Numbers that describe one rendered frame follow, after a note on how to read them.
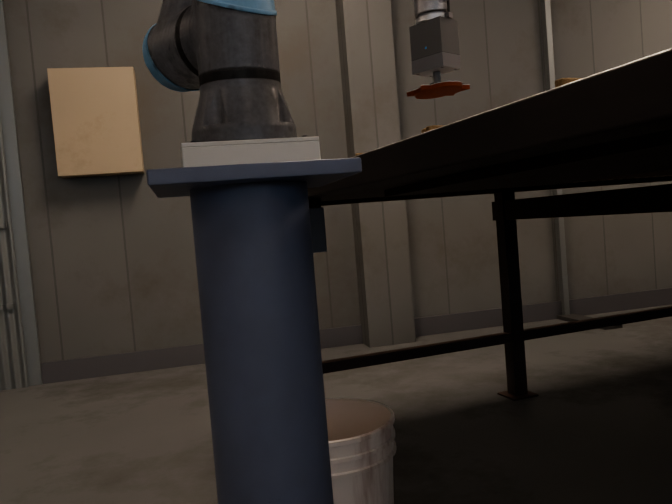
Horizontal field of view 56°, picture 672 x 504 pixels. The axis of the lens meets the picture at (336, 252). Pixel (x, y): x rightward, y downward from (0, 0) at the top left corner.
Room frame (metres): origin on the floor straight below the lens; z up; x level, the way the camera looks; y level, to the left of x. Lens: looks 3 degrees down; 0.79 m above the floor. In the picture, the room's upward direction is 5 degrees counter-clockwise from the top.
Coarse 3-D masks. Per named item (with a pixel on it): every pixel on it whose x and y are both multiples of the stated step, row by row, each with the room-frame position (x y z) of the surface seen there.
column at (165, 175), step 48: (192, 192) 0.89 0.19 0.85; (240, 192) 0.84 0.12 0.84; (288, 192) 0.87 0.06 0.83; (240, 240) 0.84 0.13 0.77; (288, 240) 0.86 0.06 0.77; (240, 288) 0.84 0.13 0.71; (288, 288) 0.86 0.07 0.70; (240, 336) 0.84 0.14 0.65; (288, 336) 0.85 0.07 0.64; (240, 384) 0.85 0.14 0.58; (288, 384) 0.85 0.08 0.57; (240, 432) 0.85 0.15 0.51; (288, 432) 0.85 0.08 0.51; (240, 480) 0.85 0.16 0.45; (288, 480) 0.85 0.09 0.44
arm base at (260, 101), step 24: (216, 72) 0.87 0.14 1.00; (240, 72) 0.86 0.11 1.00; (264, 72) 0.88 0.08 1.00; (216, 96) 0.87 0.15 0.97; (240, 96) 0.86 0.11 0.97; (264, 96) 0.87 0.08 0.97; (216, 120) 0.87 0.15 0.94; (240, 120) 0.85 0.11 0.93; (264, 120) 0.86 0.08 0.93; (288, 120) 0.91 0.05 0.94
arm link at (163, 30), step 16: (176, 0) 0.98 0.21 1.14; (160, 16) 1.00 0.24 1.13; (176, 16) 0.96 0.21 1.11; (160, 32) 0.98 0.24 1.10; (144, 48) 1.02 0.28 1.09; (160, 48) 0.98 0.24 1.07; (176, 48) 0.94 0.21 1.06; (160, 64) 0.99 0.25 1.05; (176, 64) 0.96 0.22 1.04; (160, 80) 1.03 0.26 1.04; (176, 80) 1.00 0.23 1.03; (192, 80) 0.98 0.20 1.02
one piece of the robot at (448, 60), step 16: (448, 0) 1.35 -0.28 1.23; (432, 16) 1.35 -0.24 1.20; (448, 16) 1.35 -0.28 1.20; (416, 32) 1.38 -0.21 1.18; (432, 32) 1.35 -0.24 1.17; (448, 32) 1.35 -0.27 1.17; (416, 48) 1.38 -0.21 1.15; (432, 48) 1.35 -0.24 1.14; (448, 48) 1.35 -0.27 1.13; (416, 64) 1.39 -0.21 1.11; (432, 64) 1.36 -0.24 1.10; (448, 64) 1.35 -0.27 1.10
